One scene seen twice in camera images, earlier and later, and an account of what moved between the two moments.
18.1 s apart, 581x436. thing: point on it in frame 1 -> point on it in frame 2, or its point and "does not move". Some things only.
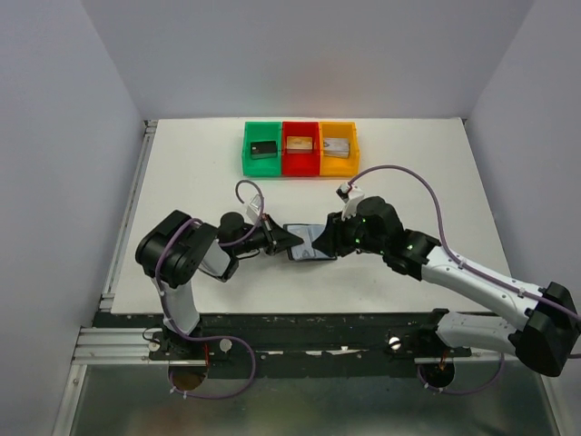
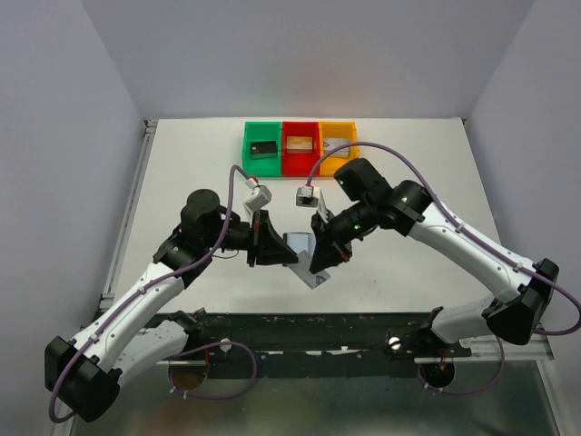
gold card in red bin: (300, 143) does not move
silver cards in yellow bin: (336, 147) does not move
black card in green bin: (266, 149) does not move
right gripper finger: (328, 242) -> (324, 257)
